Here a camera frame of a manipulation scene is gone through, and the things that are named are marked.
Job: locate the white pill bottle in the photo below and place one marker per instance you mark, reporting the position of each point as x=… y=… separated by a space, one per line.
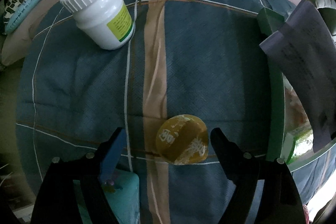
x=99 y=16

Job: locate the teal plastic box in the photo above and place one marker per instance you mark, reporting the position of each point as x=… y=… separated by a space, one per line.
x=126 y=195

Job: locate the green tissue pack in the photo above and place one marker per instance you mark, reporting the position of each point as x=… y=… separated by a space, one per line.
x=296 y=142

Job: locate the yellow round packet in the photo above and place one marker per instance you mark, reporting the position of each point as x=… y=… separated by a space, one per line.
x=181 y=140

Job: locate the purple tissue pack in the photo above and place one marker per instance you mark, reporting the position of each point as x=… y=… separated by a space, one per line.
x=307 y=56

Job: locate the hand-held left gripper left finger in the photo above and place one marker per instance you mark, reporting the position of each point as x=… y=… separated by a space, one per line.
x=113 y=155

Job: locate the light green tray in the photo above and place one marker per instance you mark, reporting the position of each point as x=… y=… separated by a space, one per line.
x=275 y=108

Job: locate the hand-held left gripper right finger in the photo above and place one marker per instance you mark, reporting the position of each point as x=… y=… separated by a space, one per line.
x=236 y=161

